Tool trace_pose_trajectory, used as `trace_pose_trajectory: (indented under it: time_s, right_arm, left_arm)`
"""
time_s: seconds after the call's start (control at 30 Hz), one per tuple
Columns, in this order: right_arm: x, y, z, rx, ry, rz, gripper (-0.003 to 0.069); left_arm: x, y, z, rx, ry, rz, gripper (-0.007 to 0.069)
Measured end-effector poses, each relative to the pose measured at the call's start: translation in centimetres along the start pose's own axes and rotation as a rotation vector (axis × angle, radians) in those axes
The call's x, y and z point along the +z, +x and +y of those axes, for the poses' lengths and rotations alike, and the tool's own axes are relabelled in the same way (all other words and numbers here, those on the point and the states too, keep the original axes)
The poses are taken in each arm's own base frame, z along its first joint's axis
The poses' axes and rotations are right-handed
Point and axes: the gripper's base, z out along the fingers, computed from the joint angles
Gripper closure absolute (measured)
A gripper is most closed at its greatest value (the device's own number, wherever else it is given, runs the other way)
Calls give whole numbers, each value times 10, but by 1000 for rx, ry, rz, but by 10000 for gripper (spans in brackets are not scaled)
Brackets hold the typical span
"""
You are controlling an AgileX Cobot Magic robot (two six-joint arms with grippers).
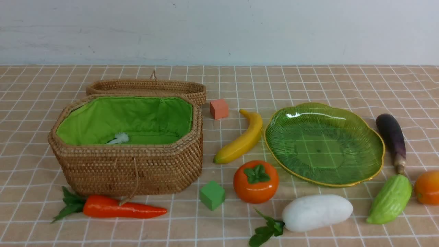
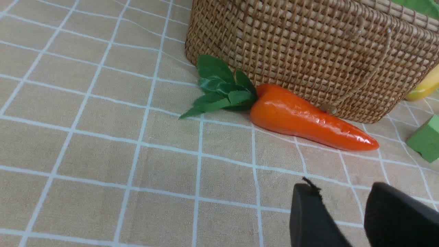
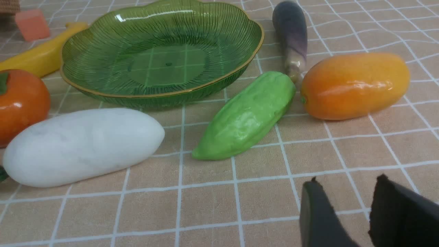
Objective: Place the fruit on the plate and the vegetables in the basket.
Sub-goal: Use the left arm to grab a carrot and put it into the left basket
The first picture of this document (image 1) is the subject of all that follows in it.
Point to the yellow toy banana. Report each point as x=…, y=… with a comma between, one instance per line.
x=245, y=142

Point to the orange toy persimmon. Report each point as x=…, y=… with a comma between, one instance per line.
x=256, y=182

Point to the white toy radish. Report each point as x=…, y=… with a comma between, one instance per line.
x=304, y=214

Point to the orange toy carrot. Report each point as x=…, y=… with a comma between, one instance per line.
x=99, y=206

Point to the purple toy eggplant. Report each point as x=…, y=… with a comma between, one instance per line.
x=391, y=133

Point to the light green toy gourd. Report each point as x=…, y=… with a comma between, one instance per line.
x=391, y=200

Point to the orange toy mango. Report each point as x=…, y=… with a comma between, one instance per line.
x=427, y=188

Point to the orange foam cube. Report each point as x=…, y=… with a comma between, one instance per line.
x=219, y=109

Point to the woven wicker basket lid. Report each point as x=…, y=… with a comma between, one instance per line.
x=196, y=92

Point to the green foam cube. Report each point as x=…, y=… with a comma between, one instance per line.
x=212, y=195

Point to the checkered beige tablecloth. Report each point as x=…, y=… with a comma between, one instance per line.
x=31, y=179

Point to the green glass leaf plate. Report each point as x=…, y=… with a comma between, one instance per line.
x=324, y=145

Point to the woven wicker basket green lining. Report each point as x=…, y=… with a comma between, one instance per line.
x=129, y=145

